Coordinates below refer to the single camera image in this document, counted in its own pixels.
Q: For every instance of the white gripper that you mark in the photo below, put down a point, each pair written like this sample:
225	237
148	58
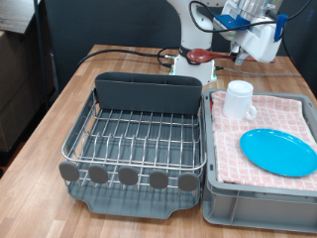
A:
261	41

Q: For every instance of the red-brown wooden spoon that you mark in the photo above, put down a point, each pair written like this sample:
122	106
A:
199	55

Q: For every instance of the blue plate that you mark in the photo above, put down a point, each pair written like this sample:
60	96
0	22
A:
280	152

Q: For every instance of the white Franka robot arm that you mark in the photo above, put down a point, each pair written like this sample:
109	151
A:
194	29

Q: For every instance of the white mug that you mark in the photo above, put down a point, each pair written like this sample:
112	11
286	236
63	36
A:
236	99

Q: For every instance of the dark grey cutlery caddy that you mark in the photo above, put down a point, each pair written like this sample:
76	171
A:
148	94

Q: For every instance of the pink checked towel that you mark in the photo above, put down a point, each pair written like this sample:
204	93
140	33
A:
231	155

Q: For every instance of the dark fabric partition panel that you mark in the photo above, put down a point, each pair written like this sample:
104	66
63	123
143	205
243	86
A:
115	23

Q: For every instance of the grey plastic crate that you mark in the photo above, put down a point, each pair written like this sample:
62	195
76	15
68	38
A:
257	206

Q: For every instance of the dark grey drain tray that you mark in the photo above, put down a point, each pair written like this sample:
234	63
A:
132	203

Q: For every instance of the black metal pole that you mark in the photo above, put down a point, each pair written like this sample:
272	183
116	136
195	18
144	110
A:
41	49

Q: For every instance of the cardboard box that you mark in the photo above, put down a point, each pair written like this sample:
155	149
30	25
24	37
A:
16	92

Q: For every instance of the dark wooden shelf board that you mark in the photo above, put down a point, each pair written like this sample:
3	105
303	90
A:
16	13

